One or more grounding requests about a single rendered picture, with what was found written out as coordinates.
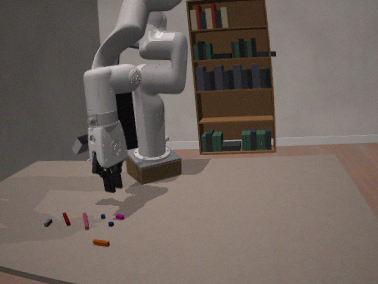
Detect orange rod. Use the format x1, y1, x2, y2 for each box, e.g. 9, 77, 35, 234
93, 239, 110, 247

